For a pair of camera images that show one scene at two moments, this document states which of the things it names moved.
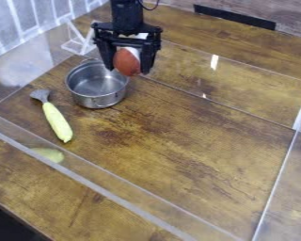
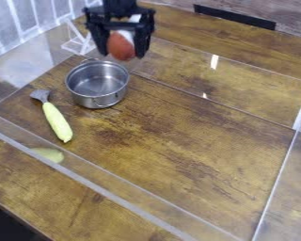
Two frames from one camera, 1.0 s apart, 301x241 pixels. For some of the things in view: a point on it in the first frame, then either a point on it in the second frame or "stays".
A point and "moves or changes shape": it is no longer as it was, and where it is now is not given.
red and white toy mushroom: x=127 y=61 moves or changes shape
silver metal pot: x=96 y=87 stays
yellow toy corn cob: x=55 y=117 stays
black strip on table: x=244 y=19 stays
